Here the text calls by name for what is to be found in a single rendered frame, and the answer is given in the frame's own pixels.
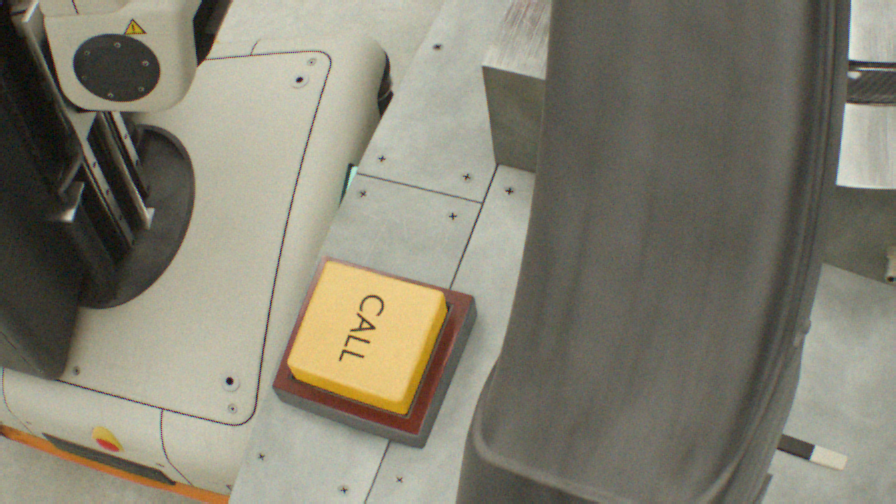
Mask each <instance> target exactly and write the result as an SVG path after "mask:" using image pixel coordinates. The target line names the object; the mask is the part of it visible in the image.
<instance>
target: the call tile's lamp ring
mask: <svg viewBox="0 0 896 504"><path fill-rule="evenodd" d="M328 261H332V262H336V263H339V264H343V265H346V266H350V267H353V268H357V269H361V270H364V271H368V272H371V273H375V274H379V275H382V276H386V277H389V278H393V279H397V280H400V281H404V282H408V283H411V284H415V285H419V286H423V287H426V288H430V289H434V290H438V291H440V292H442V293H443V295H444V298H445V302H446V303H450V304H453V305H454V306H453V309H452V311H451V314H450V317H449V319H448V322H447V324H446V327H445V329H444V332H443V335H442V337H441V340H440V342H439V345H438V347H437V350H436V352H435V355H434V357H433V360H432V362H431V365H430V367H429V370H428V373H427V375H426V378H425V380H424V383H423V385H422V388H421V390H420V393H419V395H418V398H417V400H416V403H415V405H414V408H413V410H412V413H411V415H410V417H409V420H408V419H405V418H402V417H398V416H395V415H392V414H388V413H385V412H382V411H379V410H376V409H372V408H369V407H366V406H363V405H360V404H357V403H354V402H351V401H348V400H345V399H342V398H339V397H336V396H333V395H330V394H328V393H325V392H322V391H319V390H316V389H314V388H311V387H308V386H305V385H303V384H300V383H297V382H295V381H292V380H289V379H288V378H289V375H290V372H291V369H290V367H289V365H288V358H289V356H290V353H291V350H292V348H293V345H294V342H295V340H296V337H297V334H298V332H299V329H300V326H301V324H302V321H303V319H304V316H305V314H306V311H307V308H308V306H309V303H310V301H311V298H312V296H313V293H314V291H315V288H316V286H317V283H318V281H319V279H320V276H321V274H322V271H323V269H324V266H325V264H326V263H327V262H328ZM472 298H473V296H472V295H468V294H465V293H461V292H457V291H453V290H450V289H446V288H442V287H438V286H435V285H431V284H427V283H423V282H420V281H416V280H412V279H408V278H405V277H401V276H397V275H394V274H390V273H386V272H383V271H379V270H375V269H372V268H368V267H365V266H361V265H357V264H354V263H350V262H347V261H343V260H340V259H336V258H332V257H329V256H325V255H323V256H322V258H321V261H320V263H319V265H318V268H317V270H316V273H315V275H314V277H313V280H312V282H311V285H310V287H309V290H308V292H307V295H306V297H305V300H304V302H303V305H302V307H301V310H300V313H299V315H298V318H297V320H296V323H295V325H294V328H293V331H292V333H291V336H290V339H289V341H288V344H287V347H286V349H285V352H284V355H283V357H282V360H281V363H280V366H279V368H278V371H277V374H276V377H275V379H274V382H273V385H272V386H273V387H276V388H278V389H281V390H283V391H286V392H288V393H291V394H294V395H296V396H299V397H302V398H304V399H307V400H310V401H312V402H315V403H318V404H321V405H323V406H326V407H329V408H332V409H335V410H338V411H341V412H344V413H346V414H349V415H352V416H355V417H358V418H361V419H364V420H368V421H371V422H374V423H377V424H380V425H383V426H387V427H390V428H393V429H396V430H400V431H403V432H407V433H410V434H413V435H417V436H418V434H419V432H420V429H421V427H422V425H423V422H424V420H425V417H426V415H427V412H428V410H429V407H430V405H431V402H432V400H433V397H434V395H435V392H436V390H437V387H438V385H439V382H440V380H441V377H442V375H443V372H444V370H445V367H446V365H447V362H448V360H449V357H450V355H451V352H452V350H453V347H454V345H455V342H456V339H457V337H458V334H459V332H460V329H461V327H462V324H463V321H464V319H465V316H466V314H467V311H468V308H469V306H470V303H471V301H472Z"/></svg>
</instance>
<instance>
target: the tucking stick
mask: <svg viewBox="0 0 896 504"><path fill-rule="evenodd" d="M777 450H780V451H783V452H786V453H789V454H792V455H795V456H798V457H800V458H803V459H806V460H809V461H812V462H815V463H818V464H821V465H824V466H827V467H829V468H832V469H835V470H838V471H842V470H843V468H844V466H845V463H846V460H847V456H845V455H842V454H840V453H837V452H834V451H831V450H828V449H825V448H823V447H820V446H817V445H814V444H811V443H808V442H805V441H802V440H800V439H797V438H794V437H791V436H788V435H785V434H783V433H782V435H781V438H780V441H779V443H778V446H777Z"/></svg>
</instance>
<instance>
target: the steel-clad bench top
mask: <svg viewBox="0 0 896 504"><path fill-rule="evenodd" d="M509 2H510V0H445V2H444V4H443V6H442V7H441V9H440V11H439V13H438V15H437V16H436V18H435V20H434V22H433V23H432V25H431V27H430V29H429V31H428V33H427V34H426V36H425V38H424V40H423V42H422V43H421V45H420V47H419V49H418V51H417V53H416V54H415V56H414V58H413V60H412V62H411V64H410V66H409V67H408V69H407V71H406V73H405V75H404V77H403V79H402V81H401V82H400V84H399V86H398V88H397V90H396V92H395V94H394V96H393V98H392V100H391V102H390V104H389V105H388V107H387V109H386V111H385V113H384V115H383V117H382V119H381V121H380V123H379V125H378V127H377V129H376V131H375V133H374V135H373V137H372V139H371V141H370V143H369V145H368V147H367V149H366V152H365V154H364V156H363V158H362V160H361V162H360V164H359V166H358V168H357V170H356V174H355V175H354V177H353V179H352V181H351V183H350V185H349V187H348V190H347V192H346V194H345V196H344V198H343V201H342V203H341V205H340V207H339V209H338V212H337V214H336V216H335V218H334V221H333V223H332V225H331V227H330V230H329V232H328V234H327V237H326V239H325V241H324V244H323V246H322V248H321V251H320V253H319V255H318V258H317V260H316V263H315V265H314V267H313V270H312V272H311V275H310V277H309V279H308V282H307V284H306V287H305V289H304V292H303V294H302V297H301V299H300V302H299V304H298V307H297V310H296V312H295V315H294V317H293V320H292V322H291V325H290V328H289V330H288V333H287V336H286V338H285V341H284V344H283V346H282V349H281V352H280V354H279V357H278V360H277V362H276V365H275V368H274V371H273V373H272V376H271V379H270V382H269V385H268V387H267V390H266V393H265V396H264V399H263V402H262V404H261V407H260V410H259V413H258V416H257V419H256V422H255V424H254V427H253V430H252V433H251V436H250V439H249V442H248V445H247V448H246V451H245V454H244V457H243V460H242V463H241V466H240V469H239V471H238V474H237V477H236V480H235V483H234V486H233V489H232V492H231V495H230V498H229V501H228V504H365V503H366V504H455V501H456V495H457V489H458V483H459V477H460V470H461V464H462V458H463V452H464V446H465V440H466V436H467V432H468V429H469V426H470V422H471V419H472V416H473V413H474V410H475V406H476V403H477V400H478V397H479V395H480V392H481V390H482V388H483V385H484V383H485V381H486V379H487V377H488V375H489V373H490V371H491V369H492V367H493V365H494V363H495V361H496V360H497V358H498V356H499V354H500V352H501V348H502V344H503V340H504V336H505V333H506V329H507V325H508V321H509V317H510V312H511V308H512V303H513V299H514V294H515V289H516V285H517V280H518V275H519V271H520V266H521V260H522V255H523V249H524V244H525V238H526V233H527V227H528V222H529V216H530V209H531V202H532V195H533V188H534V181H535V173H532V172H528V171H525V170H521V169H517V168H513V167H509V166H505V165H501V164H497V163H495V159H494V151H493V144H492V136H491V129H490V122H489V114H488V107H487V100H486V93H485V86H484V80H483V73H482V66H481V63H482V61H483V59H484V57H485V55H486V52H487V50H488V48H489V46H490V44H491V42H492V39H493V37H494V35H495V33H496V31H497V28H498V26H499V24H500V22H501V20H502V18H503V15H504V13H505V11H506V9H507V7H508V5H509ZM498 165H499V166H498ZM497 168H498V169H497ZM495 173H496V174H495ZM494 176H495V177H494ZM492 181H493V182H492ZM490 186H491V187H490ZM489 189H490V190H489ZM487 194H488V195H487ZM485 199H486V200H485ZM484 202H485V203H484ZM482 206H483V208H482ZM480 212H481V213H480ZM479 215H480V216H479ZM477 220H478V221H477ZM475 225H476V226H475ZM474 228H475V229H474ZM472 233H473V234H472ZM470 238H471V239H470ZM468 243H469V244H468ZM467 246H468V247H467ZM465 251H466V252H465ZM323 255H326V256H330V257H333V258H337V259H340V260H344V261H347V262H351V263H354V264H358V265H362V266H365V267H369V268H372V269H376V270H380V271H383V272H387V273H391V274H394V275H398V276H402V277H405V278H409V279H413V280H417V281H420V282H424V283H428V284H432V285H435V286H439V287H443V288H447V289H450V290H454V291H458V292H462V293H465V294H469V295H472V296H474V298H475V302H476V308H477V317H476V320H475V323H474V325H473V328H472V330H471V333H470V336H469V338H468V341H467V343H466V346H465V348H464V351H463V354H462V356H461V359H460V361H459V364H458V366H457V369H456V371H455V374H454V376H453V379H452V381H451V384H450V386H449V389H448V391H447V394H446V396H445V399H444V401H443V404H442V406H441V409H440V411H439V414H438V416H437V418H436V421H435V423H434V426H433V428H432V431H431V433H430V435H429V438H428V440H427V443H426V445H425V447H424V448H423V449H420V448H417V447H413V446H410V445H406V444H403V443H400V442H396V441H393V440H390V439H386V438H383V437H380V436H377V435H374V434H370V433H367V432H364V431H361V430H358V429H355V428H352V427H349V426H346V425H343V424H341V423H338V422H335V421H332V420H329V419H326V418H324V417H321V416H318V415H315V414H313V413H310V412H307V411H304V410H302V409H299V408H297V407H294V406H291V405H289V404H286V403H284V402H281V401H280V399H279V398H278V396H277V395H276V393H275V391H274V390H273V388H272V384H273V381H274V378H275V375H276V373H277V370H278V367H279V364H280V362H281V359H282V356H283V354H284V351H285V348H286V345H287V343H288V340H289V338H290V335H291V332H292V330H293V327H294V324H295V322H296V319H297V317H298V314H299V311H300V309H301V306H302V304H303V301H304V299H305V296H306V294H307V291H308V289H309V286H310V284H311V281H312V279H313V276H314V274H315V272H316V269H317V267H318V264H319V262H320V260H321V257H322V256H323ZM463 256H464V257H463ZM461 261H462V262H461ZM460 264H461V265H460ZM458 269H459V270H458ZM456 274H457V275H456ZM455 277H456V278H455ZM453 282H454V283H453ZM451 287H452V288H451ZM810 320H811V321H812V324H811V328H810V331H809V333H808V334H807V335H806V337H805V342H804V347H803V352H802V358H801V373H800V379H799V382H798V386H797V390H796V393H795V396H794V400H793V403H792V407H791V410H790V413H789V416H788V419H787V422H786V424H785V427H784V430H783V434H785V435H788V436H791V437H794V438H797V439H800V440H802V441H805V442H808V443H811V444H814V445H817V446H820V447H823V448H825V449H828V450H831V451H834V452H837V453H840V454H842V455H845V456H847V460H846V463H845V466H844V468H843V470H842V471H838V470H835V469H832V468H829V467H827V466H824V465H821V464H818V463H815V462H812V461H809V460H806V459H803V458H800V457H798V456H795V455H792V454H789V453H786V452H783V451H780V450H777V449H776V451H775V454H774V456H773V459H772V461H771V464H770V466H769V469H768V471H767V472H768V473H771V474H773V478H772V480H771V483H770V485H769V487H768V490H767V492H766V494H765V497H764V499H763V501H762V503H761V504H896V287H893V286H890V285H887V284H884V283H881V282H878V281H875V280H872V279H869V278H866V277H864V276H861V275H858V274H855V273H852V272H849V271H846V270H843V269H840V268H837V267H834V266H831V265H828V264H825V263H823V264H822V268H821V273H820V278H819V282H818V287H817V291H816V295H815V300H814V304H813V308H812V312H811V316H810ZM390 441H391V442H390ZM388 446H389V447H388ZM386 451H387V452H386ZM384 456H385V457H384ZM382 461H383V462H382ZM380 466H381V467H380ZM378 471H379V472H378ZM376 476H377V477H376ZM374 481H375V482H374ZM373 483H374V484H373ZM372 486H373V487H372ZM371 488H372V489H371ZM369 493H370V494H369ZM367 498H368V499H367Z"/></svg>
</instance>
